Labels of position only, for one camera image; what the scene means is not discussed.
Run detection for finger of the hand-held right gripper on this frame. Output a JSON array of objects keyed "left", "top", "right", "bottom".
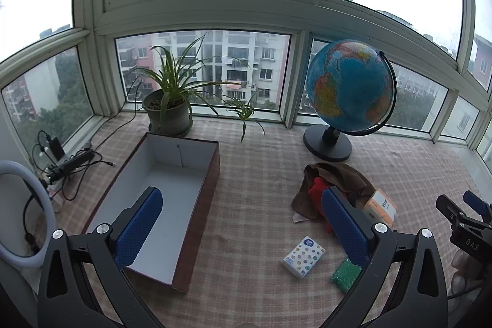
[
  {"left": 435, "top": 195, "right": 469, "bottom": 227},
  {"left": 463, "top": 191, "right": 492, "bottom": 218}
]

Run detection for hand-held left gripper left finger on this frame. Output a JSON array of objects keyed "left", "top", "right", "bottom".
[{"left": 36, "top": 187, "right": 166, "bottom": 328}]

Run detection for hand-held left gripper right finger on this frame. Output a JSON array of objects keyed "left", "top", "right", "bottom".
[{"left": 319, "top": 187, "right": 450, "bottom": 328}]

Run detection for small orange cardboard box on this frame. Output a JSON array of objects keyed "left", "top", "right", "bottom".
[{"left": 362, "top": 189, "right": 397, "bottom": 229}]

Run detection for green scouring pad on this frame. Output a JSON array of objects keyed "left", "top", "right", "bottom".
[{"left": 330, "top": 258, "right": 363, "bottom": 292}]

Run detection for red cloth pouch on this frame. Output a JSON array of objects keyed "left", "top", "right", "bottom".
[{"left": 307, "top": 177, "right": 339, "bottom": 233}]

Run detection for white patterned tissue pack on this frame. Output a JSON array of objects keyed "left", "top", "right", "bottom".
[{"left": 281, "top": 236, "right": 326, "bottom": 279}]

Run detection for brown cardboard box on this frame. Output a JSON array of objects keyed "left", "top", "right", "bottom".
[{"left": 81, "top": 133, "right": 220, "bottom": 294}]

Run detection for brown towel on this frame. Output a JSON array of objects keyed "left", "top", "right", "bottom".
[{"left": 291, "top": 162, "right": 375, "bottom": 224}]

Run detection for person's right hand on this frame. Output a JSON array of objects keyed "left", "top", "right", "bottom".
[{"left": 449, "top": 247, "right": 492, "bottom": 298}]

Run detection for black power strip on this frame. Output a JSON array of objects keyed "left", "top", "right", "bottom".
[{"left": 44, "top": 149, "right": 95, "bottom": 183}]

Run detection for checked tablecloth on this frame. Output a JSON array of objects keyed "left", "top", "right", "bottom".
[{"left": 50, "top": 113, "right": 492, "bottom": 328}]

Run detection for black charger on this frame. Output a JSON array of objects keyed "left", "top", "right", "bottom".
[{"left": 48, "top": 138, "right": 66, "bottom": 161}]

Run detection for potted spider plant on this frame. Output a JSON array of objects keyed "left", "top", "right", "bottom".
[{"left": 129, "top": 32, "right": 266, "bottom": 143}]

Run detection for blue desk globe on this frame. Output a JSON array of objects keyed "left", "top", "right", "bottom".
[{"left": 303, "top": 39, "right": 397, "bottom": 163}]

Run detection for black cable with plug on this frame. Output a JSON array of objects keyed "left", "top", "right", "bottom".
[{"left": 61, "top": 158, "right": 116, "bottom": 202}]

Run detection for long black cable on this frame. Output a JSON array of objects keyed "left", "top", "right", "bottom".
[{"left": 90, "top": 76, "right": 145, "bottom": 160}]

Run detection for white ring light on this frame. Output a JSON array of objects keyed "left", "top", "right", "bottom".
[{"left": 0, "top": 160, "right": 52, "bottom": 269}]

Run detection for white window frame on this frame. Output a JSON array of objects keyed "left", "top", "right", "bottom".
[{"left": 0, "top": 0, "right": 492, "bottom": 160}]

